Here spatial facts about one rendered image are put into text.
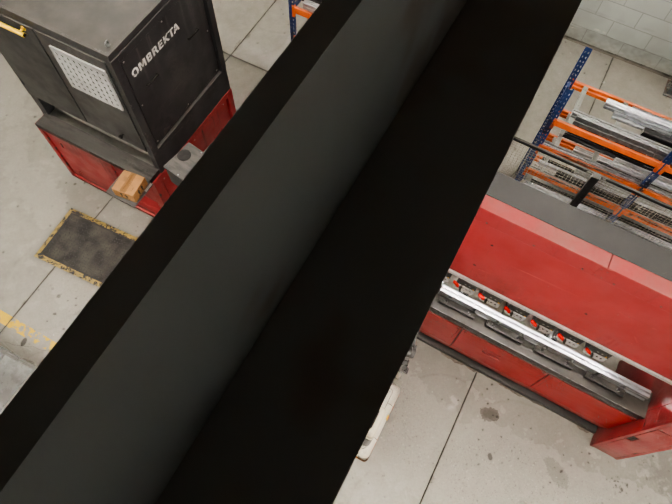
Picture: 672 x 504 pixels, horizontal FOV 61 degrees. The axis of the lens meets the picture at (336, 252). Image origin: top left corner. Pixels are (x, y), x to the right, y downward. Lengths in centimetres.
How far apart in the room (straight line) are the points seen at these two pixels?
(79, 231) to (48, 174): 81
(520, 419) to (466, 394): 50
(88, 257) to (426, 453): 366
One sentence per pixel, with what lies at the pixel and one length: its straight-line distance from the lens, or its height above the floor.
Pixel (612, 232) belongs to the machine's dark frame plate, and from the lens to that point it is 352.
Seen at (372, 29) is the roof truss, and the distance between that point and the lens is 16.
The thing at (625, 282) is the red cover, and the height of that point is 225.
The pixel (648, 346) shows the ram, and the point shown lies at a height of 168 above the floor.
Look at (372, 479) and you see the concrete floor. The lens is 510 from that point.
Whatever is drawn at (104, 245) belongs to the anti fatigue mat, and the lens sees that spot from 602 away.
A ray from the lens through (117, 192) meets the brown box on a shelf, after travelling 498.
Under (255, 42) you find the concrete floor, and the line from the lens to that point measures 729.
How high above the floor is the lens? 508
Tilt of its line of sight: 65 degrees down
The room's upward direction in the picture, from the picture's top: 3 degrees clockwise
